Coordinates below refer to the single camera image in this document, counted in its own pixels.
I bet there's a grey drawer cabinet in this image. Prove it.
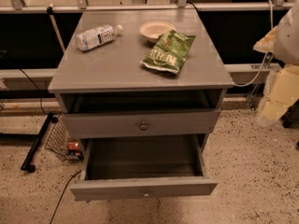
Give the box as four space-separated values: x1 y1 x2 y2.
48 8 235 151

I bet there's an orange can in basket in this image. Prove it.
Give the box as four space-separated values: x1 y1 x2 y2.
66 141 80 151

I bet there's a white ceramic bowl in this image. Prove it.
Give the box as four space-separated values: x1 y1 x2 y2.
139 21 176 43

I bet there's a black floor cable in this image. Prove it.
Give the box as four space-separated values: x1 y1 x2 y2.
49 169 82 224

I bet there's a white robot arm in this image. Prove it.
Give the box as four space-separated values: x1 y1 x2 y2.
253 1 299 127

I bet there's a clear plastic water bottle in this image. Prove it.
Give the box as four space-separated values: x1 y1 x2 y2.
75 24 123 51

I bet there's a green chip bag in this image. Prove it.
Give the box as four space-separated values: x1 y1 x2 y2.
140 30 195 75

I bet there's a black metal bar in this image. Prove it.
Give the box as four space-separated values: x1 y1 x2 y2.
21 112 54 173

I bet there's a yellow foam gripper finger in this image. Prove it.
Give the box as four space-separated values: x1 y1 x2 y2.
256 64 299 127

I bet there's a grey top drawer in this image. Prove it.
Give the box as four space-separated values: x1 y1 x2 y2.
63 109 221 139

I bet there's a grey drawer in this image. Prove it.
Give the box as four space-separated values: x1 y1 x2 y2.
63 109 221 139
70 134 217 202

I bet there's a wire mesh basket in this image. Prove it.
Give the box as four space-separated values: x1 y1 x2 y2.
45 117 83 161

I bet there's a wooden stick black tip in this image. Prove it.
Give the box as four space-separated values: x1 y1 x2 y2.
46 3 65 53

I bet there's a white hanging cable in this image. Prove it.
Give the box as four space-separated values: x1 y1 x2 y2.
233 0 275 88

